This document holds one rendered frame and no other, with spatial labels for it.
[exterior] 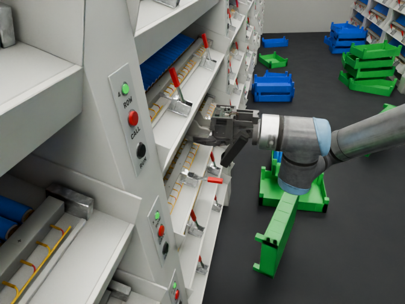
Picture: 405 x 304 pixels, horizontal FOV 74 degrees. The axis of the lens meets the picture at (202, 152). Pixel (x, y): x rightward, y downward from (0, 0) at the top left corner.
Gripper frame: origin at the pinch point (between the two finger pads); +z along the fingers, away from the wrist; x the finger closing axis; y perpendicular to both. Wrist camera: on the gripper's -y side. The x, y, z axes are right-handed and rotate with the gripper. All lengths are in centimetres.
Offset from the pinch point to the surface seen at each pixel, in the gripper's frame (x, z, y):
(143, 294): 41.2, -4.5, -4.7
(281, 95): -147, -36, -53
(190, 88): 2.6, -3.6, 13.8
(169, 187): 19.7, -2.3, -1.9
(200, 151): 0.6, -5.0, -5.4
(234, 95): -80, -5, -24
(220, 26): -29.1, -5.4, 20.8
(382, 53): -182, -111, -28
